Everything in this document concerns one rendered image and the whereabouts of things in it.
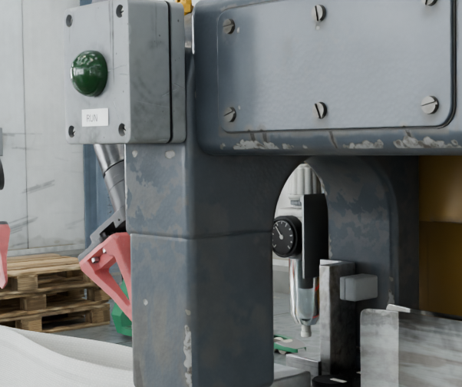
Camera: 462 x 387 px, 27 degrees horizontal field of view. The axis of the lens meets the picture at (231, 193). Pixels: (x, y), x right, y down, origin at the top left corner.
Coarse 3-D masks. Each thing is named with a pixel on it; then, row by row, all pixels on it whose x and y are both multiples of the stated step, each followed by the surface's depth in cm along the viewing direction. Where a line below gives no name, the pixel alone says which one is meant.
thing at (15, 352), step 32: (0, 352) 117; (32, 352) 108; (64, 352) 111; (96, 352) 108; (128, 352) 104; (0, 384) 118; (32, 384) 108; (64, 384) 100; (96, 384) 96; (128, 384) 93
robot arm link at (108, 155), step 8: (96, 144) 95; (104, 144) 94; (112, 144) 94; (120, 144) 93; (96, 152) 95; (104, 152) 94; (112, 152) 93; (120, 152) 93; (104, 160) 94; (112, 160) 93; (120, 160) 93; (104, 168) 94; (104, 176) 95
